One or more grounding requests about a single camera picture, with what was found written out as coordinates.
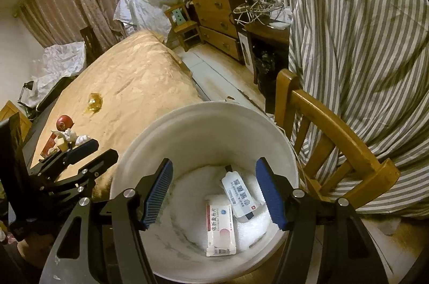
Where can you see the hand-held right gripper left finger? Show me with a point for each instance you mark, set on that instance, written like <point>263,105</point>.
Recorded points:
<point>157,195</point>

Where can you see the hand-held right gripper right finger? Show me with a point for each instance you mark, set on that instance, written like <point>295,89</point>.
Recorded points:
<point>271,195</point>

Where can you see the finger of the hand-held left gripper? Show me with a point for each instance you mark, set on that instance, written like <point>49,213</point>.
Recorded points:
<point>99,165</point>
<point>82,149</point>

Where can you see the white tissue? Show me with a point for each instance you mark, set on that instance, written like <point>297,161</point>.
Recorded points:
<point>69,134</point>
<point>82,139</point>

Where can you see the white plastic bucket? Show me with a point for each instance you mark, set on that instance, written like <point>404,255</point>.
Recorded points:
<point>201,136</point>

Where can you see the small tan block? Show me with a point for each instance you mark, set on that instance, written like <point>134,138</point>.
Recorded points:
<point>62,144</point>

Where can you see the white blue medicine packet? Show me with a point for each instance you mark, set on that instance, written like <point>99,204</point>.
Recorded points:
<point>239,195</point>

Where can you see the red apple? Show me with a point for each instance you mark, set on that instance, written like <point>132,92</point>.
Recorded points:
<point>63,122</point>

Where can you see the red cardboard box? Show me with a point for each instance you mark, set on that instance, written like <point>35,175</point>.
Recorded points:
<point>49,141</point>

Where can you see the amber plastic wrapper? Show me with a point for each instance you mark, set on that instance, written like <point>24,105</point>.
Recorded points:
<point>95,102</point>

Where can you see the dark grey bedsheet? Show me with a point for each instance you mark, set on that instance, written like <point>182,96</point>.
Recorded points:
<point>37,130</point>

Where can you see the white medicine box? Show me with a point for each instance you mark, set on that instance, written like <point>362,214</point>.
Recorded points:
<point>219,230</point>

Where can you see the wooden headboard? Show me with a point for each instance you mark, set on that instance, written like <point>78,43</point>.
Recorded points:
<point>13,120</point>

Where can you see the black desk lamp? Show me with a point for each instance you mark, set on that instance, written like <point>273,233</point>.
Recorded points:
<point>26,91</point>

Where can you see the orange bed blanket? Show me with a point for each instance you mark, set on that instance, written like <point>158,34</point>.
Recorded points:
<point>134,79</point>

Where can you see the small white plastic cover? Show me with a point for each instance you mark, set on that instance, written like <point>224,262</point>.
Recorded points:
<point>60,63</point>

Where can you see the dark wooden chair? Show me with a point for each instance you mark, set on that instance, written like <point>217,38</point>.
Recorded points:
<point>90,43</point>

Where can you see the black plastic bag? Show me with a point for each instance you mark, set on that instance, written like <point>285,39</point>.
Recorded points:
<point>266,76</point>

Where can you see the white carton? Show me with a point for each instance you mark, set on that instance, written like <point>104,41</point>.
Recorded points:
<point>246,51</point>

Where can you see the small wooden child chair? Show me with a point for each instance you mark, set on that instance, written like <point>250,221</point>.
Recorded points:
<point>182,24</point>

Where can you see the dark wooden side table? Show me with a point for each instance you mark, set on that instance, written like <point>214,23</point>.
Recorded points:
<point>268,31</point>

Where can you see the grey striped cloth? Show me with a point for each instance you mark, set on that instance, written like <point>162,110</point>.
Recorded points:
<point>362,36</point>

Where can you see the wooden chest of drawers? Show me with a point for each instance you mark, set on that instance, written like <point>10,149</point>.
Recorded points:
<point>214,2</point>

